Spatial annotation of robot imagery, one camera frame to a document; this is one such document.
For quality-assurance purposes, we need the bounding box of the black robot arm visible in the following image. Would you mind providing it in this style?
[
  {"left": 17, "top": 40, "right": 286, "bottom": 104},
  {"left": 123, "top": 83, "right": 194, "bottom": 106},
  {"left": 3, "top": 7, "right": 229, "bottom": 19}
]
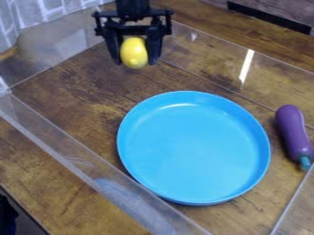
[{"left": 92, "top": 0, "right": 172, "bottom": 65}]

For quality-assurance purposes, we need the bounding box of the yellow lemon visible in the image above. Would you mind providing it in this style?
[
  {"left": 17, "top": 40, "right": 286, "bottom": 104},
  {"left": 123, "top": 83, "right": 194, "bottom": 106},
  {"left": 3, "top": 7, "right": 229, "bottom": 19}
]
[{"left": 120, "top": 37, "right": 148, "bottom": 69}]

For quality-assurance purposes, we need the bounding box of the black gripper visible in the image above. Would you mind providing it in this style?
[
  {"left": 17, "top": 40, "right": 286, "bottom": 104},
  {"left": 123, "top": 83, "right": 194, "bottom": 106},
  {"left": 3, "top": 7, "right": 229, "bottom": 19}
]
[{"left": 92, "top": 8, "right": 174, "bottom": 65}]

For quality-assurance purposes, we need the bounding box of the purple toy eggplant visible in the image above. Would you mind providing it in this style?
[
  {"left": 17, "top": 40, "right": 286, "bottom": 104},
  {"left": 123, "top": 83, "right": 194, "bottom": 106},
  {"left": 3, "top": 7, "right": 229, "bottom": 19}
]
[{"left": 275, "top": 105, "right": 313, "bottom": 171}]

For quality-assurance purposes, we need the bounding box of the clear acrylic enclosure wall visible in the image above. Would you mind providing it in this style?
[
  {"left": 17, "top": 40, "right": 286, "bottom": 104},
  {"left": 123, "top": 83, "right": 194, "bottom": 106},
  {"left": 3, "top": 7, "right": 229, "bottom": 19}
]
[{"left": 0, "top": 0, "right": 314, "bottom": 235}]

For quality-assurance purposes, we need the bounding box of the blue round tray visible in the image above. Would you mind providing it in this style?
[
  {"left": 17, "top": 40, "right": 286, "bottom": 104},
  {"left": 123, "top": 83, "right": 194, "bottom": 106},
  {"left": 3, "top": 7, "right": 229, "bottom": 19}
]
[{"left": 116, "top": 91, "right": 271, "bottom": 206}]

